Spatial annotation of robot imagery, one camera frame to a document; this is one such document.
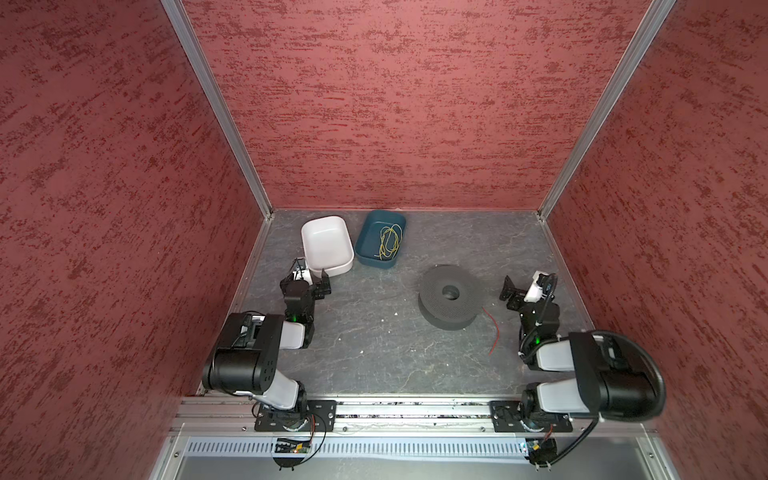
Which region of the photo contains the red cable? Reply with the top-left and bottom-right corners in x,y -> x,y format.
481,305 -> 506,356

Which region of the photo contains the black cable spool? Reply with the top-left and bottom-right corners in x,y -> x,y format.
418,264 -> 483,331

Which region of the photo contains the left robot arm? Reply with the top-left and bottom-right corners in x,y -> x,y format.
201,272 -> 332,432

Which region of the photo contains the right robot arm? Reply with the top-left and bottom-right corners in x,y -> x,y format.
490,272 -> 667,434

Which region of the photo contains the white plastic tray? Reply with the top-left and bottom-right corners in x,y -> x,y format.
301,215 -> 355,277

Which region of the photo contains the teal plastic tray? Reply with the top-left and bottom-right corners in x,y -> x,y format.
354,210 -> 407,269

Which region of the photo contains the right base circuit board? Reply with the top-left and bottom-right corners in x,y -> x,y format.
525,438 -> 558,468

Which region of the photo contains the base circuit board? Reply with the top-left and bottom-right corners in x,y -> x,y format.
525,438 -> 558,468
272,438 -> 313,470

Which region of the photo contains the left base circuit board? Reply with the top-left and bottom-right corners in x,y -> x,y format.
272,438 -> 313,470

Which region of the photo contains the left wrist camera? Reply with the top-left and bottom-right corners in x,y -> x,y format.
291,258 -> 314,285

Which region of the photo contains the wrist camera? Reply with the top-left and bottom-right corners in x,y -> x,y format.
291,258 -> 314,285
524,271 -> 558,303

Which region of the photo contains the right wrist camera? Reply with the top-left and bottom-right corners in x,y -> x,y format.
524,271 -> 558,303

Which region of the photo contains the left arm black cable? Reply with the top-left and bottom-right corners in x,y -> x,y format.
233,256 -> 328,431

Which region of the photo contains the yellow cable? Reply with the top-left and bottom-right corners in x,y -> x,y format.
376,225 -> 405,263

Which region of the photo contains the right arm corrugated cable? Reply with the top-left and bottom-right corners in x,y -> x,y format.
518,273 -> 667,468

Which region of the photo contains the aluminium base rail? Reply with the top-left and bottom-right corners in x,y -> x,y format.
171,394 -> 647,464

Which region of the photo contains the left aluminium corner post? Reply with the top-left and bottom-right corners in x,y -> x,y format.
160,0 -> 275,220

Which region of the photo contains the aluminium corner post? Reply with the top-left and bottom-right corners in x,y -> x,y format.
538,0 -> 678,221
160,0 -> 275,220

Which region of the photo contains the right aluminium corner post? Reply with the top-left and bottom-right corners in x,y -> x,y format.
538,0 -> 678,221

